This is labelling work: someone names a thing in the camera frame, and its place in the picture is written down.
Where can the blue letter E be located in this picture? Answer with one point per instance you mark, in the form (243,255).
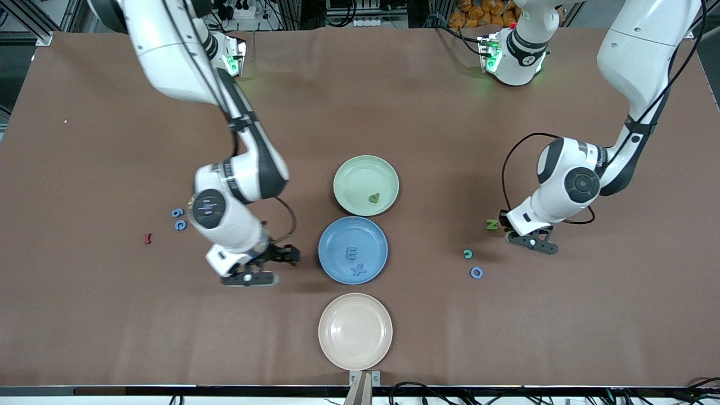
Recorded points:
(352,254)

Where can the brown table cover cloth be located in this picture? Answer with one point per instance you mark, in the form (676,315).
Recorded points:
(506,337)

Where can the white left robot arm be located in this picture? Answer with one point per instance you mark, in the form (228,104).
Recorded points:
(635,50)

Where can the blue plate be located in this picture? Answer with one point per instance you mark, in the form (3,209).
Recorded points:
(337,267)

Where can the green letter a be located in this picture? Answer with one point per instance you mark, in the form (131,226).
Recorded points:
(374,197)

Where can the blue number 6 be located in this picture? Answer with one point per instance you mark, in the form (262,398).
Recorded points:
(177,212)

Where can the blue letter X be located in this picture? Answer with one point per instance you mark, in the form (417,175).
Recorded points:
(358,270)

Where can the white power strip black plugs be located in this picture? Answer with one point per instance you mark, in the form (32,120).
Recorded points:
(247,12)

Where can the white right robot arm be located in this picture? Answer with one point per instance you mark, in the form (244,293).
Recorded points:
(169,62)

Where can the grey metal camera bracket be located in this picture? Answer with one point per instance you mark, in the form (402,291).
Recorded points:
(364,388)

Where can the green letter N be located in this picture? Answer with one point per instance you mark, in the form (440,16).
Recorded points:
(492,225)

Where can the blue letter G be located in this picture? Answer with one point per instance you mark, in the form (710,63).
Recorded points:
(180,225)

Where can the orange bags pile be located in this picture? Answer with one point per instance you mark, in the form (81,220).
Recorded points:
(478,14)

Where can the beige plate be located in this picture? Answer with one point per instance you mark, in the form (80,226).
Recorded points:
(355,332)

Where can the blue letter O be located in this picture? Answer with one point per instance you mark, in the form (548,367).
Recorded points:
(471,273)

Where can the light green plate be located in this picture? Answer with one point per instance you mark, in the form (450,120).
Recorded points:
(351,185)

